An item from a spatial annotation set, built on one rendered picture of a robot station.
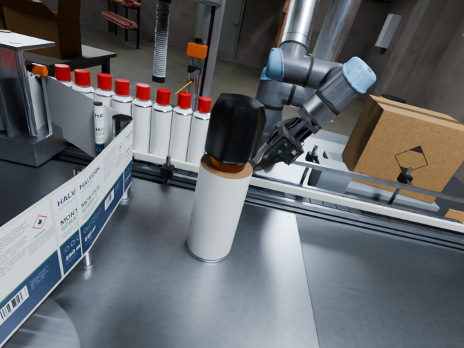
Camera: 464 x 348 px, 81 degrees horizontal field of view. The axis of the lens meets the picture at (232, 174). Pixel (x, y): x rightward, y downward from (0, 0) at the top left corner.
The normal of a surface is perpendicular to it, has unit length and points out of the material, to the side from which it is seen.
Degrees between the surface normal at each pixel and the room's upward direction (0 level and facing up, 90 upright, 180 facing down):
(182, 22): 90
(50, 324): 0
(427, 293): 0
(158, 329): 0
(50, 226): 90
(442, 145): 90
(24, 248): 90
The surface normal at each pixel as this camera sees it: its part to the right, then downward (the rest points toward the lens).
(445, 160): -0.24, 0.45
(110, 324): 0.21, -0.84
